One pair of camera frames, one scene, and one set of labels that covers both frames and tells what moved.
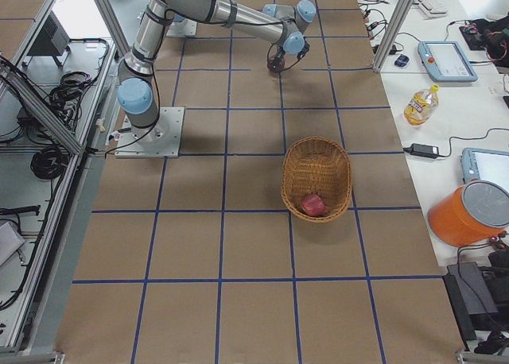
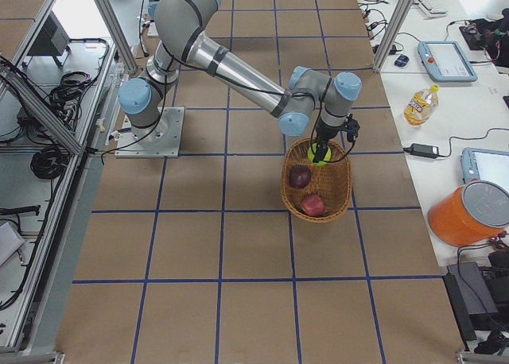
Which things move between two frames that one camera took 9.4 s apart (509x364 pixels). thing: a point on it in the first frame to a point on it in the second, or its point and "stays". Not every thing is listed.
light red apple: [314, 206] stays
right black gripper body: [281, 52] to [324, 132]
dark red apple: [275, 67] to [300, 176]
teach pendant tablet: [446, 62] stays
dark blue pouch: [402, 60] stays
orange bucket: [472, 214] stays
